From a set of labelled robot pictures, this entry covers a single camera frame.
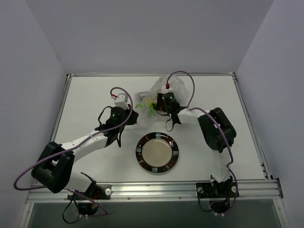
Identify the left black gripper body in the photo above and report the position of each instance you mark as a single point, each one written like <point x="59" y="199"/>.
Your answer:
<point x="132" y="115"/>

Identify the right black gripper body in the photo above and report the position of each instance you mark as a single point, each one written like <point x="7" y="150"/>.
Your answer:
<point x="159" y="102"/>

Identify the clear printed plastic bag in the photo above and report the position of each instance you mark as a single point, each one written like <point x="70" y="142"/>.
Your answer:
<point x="145" y="103"/>

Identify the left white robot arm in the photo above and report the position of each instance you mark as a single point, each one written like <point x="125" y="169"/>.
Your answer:
<point x="55" y="168"/>

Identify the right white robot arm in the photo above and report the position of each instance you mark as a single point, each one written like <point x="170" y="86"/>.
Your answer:
<point x="219" y="135"/>

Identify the round dark rimmed plate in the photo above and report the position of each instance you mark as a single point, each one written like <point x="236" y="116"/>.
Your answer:
<point x="157" y="152"/>

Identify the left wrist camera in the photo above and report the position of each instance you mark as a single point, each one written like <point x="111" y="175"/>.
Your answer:
<point x="122" y="101"/>

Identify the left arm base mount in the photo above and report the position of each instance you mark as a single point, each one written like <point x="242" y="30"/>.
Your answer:
<point x="96" y="192"/>

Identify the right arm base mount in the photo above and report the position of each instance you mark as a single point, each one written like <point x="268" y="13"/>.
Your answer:
<point x="213" y="190"/>

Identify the front aluminium rail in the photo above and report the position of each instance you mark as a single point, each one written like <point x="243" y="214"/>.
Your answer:
<point x="165" y="191"/>

